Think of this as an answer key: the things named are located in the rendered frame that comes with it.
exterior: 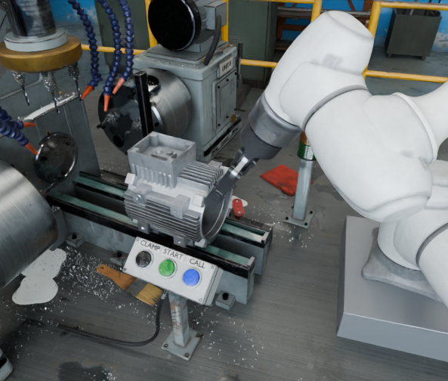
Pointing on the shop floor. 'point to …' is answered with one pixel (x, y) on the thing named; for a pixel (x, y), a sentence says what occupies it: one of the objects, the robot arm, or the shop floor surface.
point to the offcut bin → (412, 32)
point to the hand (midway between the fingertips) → (216, 195)
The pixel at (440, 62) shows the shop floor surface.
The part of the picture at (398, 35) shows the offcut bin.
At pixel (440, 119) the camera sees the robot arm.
